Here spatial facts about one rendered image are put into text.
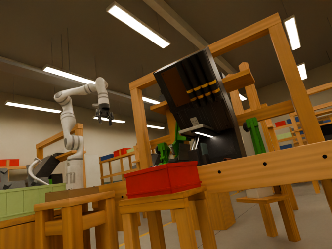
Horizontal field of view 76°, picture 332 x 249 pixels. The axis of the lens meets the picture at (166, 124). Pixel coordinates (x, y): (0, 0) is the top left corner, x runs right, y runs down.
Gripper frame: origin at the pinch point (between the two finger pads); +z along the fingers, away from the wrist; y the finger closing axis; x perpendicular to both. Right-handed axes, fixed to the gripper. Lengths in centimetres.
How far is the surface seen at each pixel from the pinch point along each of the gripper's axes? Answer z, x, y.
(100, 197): 47.4, -3.5, -13.2
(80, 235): 64, -3, -28
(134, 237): 66, -35, -24
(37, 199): 42, 42, -24
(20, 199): 41, 43, -33
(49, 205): 47, 13, -34
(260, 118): 10, -90, 75
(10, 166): -74, 602, 202
